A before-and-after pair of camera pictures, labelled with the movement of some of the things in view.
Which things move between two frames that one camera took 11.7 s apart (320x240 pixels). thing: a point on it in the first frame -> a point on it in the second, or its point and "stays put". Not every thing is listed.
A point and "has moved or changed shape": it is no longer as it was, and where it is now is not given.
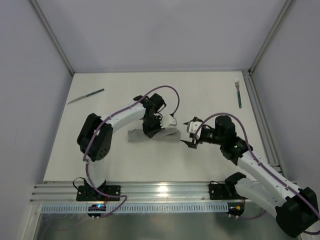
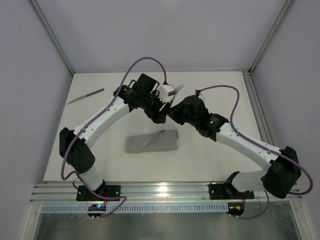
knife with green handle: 89,95 stays put
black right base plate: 220,191 stays put
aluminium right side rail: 270,149 stays put
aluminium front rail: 46,192 stays put
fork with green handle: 237,83 -> 175,92
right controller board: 235,208 stays put
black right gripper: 195,141 -> 182,113
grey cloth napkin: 167,135 has moved or changed shape
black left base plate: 90,193 stays put
